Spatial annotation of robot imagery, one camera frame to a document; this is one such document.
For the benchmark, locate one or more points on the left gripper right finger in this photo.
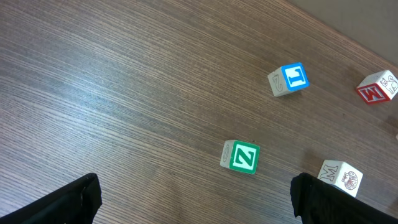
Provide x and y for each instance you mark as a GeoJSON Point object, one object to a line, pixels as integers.
{"type": "Point", "coordinates": [317, 202]}

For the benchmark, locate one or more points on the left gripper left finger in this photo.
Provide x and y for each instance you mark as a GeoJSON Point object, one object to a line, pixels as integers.
{"type": "Point", "coordinates": [76, 202]}

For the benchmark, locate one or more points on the plain block blue side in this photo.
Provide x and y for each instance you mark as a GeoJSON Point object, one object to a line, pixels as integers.
{"type": "Point", "coordinates": [341, 175]}

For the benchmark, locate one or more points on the green Z block left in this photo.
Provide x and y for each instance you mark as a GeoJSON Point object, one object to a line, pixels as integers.
{"type": "Point", "coordinates": [240, 156]}

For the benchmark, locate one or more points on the blue 1 block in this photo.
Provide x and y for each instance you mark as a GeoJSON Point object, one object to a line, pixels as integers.
{"type": "Point", "coordinates": [288, 79]}

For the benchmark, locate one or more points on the red-sided plain top block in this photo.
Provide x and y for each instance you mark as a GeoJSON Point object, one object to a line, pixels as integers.
{"type": "Point", "coordinates": [378, 87]}

